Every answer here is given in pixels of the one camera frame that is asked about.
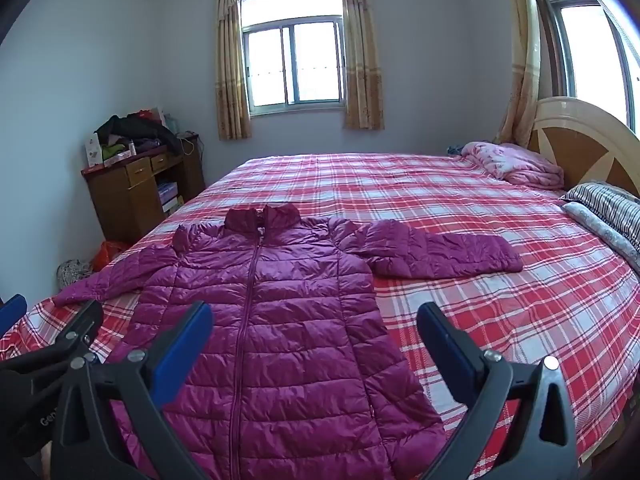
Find white upright box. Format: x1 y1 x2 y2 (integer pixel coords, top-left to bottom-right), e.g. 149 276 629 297
84 134 105 168

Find grey patterned cloth bundle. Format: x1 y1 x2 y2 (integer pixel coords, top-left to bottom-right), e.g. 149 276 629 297
56 259 95 288

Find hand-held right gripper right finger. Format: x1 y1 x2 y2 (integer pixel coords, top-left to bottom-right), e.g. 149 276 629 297
416 302 581 480

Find magenta quilted puffer jacket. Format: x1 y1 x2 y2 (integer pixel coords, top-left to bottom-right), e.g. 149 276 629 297
52 204 524 480

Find small sliding window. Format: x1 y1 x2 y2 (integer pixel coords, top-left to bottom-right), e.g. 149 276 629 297
240 0 347 118

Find long beige curtain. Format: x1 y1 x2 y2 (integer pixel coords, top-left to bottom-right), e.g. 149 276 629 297
492 0 543 148

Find pile of dark clothes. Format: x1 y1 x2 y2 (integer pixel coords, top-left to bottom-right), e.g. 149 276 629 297
94 112 183 158

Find wooden bed headboard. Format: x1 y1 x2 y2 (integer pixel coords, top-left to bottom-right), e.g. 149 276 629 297
527 96 640 201

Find brown wooden desk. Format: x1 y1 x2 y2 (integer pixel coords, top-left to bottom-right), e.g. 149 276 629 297
81 134 207 243

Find beige patterned curtain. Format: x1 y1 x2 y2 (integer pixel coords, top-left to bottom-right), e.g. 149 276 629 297
340 0 386 131
214 0 253 142

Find orange plastic bag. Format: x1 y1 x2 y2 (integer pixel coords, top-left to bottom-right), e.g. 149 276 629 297
91 241 132 272

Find red plaid bed sheet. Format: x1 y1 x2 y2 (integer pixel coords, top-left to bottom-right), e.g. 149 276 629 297
0 152 640 480

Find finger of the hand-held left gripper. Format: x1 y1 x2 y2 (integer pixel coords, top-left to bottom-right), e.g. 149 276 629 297
0 294 28 338
0 300 105 390

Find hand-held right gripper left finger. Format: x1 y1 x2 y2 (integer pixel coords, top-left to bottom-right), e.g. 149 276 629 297
50 301 215 480

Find folded blankets by headboard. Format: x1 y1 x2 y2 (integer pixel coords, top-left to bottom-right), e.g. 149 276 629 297
560 181 640 253

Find grey floral pillow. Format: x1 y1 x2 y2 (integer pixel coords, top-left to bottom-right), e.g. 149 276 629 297
562 202 640 276

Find large window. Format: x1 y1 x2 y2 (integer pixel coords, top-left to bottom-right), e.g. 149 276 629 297
542 0 640 126

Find pink folded blanket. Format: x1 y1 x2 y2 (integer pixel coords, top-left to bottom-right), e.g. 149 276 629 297
460 141 566 191

